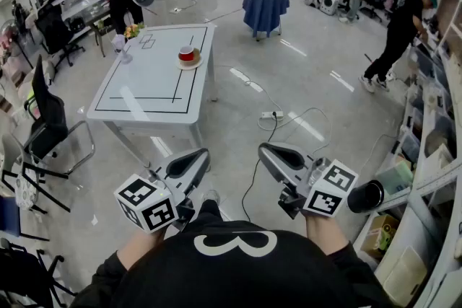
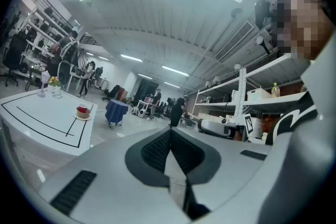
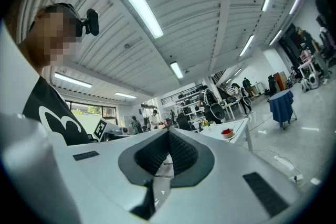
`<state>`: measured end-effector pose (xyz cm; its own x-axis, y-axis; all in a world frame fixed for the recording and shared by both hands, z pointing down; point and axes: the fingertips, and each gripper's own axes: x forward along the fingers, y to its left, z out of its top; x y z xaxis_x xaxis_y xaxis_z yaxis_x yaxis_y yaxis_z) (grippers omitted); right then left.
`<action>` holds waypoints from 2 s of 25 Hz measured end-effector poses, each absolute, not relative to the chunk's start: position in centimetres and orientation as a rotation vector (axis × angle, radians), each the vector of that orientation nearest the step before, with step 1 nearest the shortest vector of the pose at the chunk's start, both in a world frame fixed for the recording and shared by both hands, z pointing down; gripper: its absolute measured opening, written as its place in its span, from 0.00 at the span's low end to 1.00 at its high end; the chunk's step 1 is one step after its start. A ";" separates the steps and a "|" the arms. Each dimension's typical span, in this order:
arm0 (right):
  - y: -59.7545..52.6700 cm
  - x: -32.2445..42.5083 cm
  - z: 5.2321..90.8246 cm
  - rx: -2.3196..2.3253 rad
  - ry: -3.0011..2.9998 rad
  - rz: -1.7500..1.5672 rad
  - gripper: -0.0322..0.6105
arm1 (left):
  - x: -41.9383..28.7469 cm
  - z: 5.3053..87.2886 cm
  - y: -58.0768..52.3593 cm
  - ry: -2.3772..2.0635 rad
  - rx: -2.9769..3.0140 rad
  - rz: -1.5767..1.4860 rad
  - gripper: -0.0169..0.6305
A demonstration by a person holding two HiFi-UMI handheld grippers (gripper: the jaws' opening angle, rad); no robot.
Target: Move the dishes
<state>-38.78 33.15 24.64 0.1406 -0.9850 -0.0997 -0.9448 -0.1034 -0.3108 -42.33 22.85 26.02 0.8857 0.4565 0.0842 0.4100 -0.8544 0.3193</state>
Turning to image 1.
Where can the small green potted plant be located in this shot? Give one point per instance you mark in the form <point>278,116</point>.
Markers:
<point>100,24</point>

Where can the white storage shelving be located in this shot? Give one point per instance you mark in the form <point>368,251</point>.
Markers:
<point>438,173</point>

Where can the pale green box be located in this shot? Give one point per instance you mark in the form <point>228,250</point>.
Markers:
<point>395,175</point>

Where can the cardboard box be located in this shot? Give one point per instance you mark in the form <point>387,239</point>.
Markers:
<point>375,238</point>

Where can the person's black printed shirt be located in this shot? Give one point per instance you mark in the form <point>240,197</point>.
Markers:
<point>234,274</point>

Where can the person's left forearm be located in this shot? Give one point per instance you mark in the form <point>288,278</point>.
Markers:
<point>139,249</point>

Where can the white round-window backpack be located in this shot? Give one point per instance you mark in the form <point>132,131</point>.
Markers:
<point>329,4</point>

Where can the white table with black lines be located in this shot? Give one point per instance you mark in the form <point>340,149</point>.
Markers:
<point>151,79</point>

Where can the red cup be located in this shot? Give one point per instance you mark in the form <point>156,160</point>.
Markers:
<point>186,53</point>

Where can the orange flowers in white pot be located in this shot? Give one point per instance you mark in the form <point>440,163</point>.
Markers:
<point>133,30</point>

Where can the blue chair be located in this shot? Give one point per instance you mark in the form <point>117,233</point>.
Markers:
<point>8,216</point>

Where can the round table with blue cloth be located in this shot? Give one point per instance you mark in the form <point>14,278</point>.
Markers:
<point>265,7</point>

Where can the black cylindrical tumbler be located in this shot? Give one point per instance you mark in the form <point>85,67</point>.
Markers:
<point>364,196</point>

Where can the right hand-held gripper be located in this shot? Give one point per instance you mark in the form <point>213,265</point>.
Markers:
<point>330,191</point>

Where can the pale chair with patterned cushion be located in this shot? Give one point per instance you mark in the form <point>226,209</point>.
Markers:
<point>25,187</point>

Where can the white plate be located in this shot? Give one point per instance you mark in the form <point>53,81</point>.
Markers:
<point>199,63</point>

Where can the black cantilever chair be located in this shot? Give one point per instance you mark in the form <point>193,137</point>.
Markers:
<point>47,104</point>

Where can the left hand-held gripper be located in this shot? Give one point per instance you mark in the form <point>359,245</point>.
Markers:
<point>146,207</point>

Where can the white power strip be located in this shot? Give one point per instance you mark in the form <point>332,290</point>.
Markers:
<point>269,115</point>

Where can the black swivel office chair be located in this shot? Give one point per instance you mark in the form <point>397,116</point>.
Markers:
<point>54,30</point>

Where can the neon green bag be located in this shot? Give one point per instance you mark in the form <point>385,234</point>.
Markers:
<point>31,104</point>

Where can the person's right forearm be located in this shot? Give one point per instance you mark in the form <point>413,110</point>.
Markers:
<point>325,234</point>

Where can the person's grey shoe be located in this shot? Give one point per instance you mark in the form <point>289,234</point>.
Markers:
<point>211,196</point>

